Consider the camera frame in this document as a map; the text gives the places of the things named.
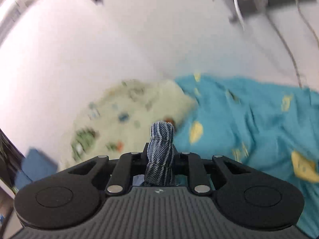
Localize light blue denim jeans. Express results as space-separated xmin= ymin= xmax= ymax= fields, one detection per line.
xmin=132 ymin=120 xmax=175 ymax=187

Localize green dinosaur fleece blanket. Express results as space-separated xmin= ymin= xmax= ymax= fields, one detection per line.
xmin=58 ymin=80 xmax=197 ymax=170

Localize teal smiley bed sheet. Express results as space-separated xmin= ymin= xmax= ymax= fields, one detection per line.
xmin=174 ymin=74 xmax=319 ymax=238

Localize blue folded cushion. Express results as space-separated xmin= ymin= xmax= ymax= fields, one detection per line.
xmin=15 ymin=148 xmax=58 ymax=190

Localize white air conditioner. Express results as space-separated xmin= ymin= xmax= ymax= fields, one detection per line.
xmin=1 ymin=0 xmax=38 ymax=44

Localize dark window with frame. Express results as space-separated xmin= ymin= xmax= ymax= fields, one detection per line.
xmin=0 ymin=130 xmax=25 ymax=194

